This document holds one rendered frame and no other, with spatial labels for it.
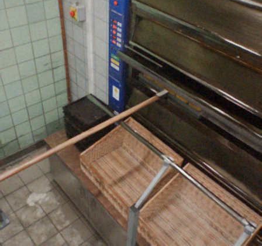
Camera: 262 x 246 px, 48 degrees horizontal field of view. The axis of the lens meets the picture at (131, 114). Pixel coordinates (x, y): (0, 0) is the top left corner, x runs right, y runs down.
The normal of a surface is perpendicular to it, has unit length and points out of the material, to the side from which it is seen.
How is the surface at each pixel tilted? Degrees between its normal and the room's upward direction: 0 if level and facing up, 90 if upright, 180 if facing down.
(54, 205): 0
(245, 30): 70
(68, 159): 0
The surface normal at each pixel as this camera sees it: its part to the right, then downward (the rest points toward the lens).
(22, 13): 0.66, 0.51
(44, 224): 0.06, -0.77
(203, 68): -0.68, 0.11
